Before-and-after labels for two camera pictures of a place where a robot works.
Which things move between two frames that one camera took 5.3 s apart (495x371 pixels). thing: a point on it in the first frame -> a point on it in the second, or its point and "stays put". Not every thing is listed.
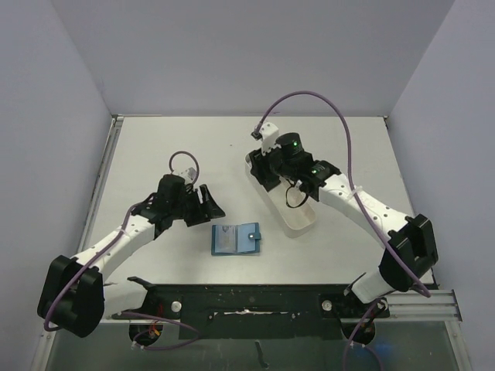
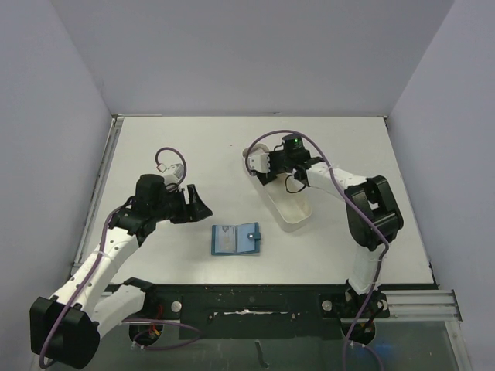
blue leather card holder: [235, 239] stays put
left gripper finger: [209, 208] -> [195, 200]
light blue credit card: [226, 239] stays put
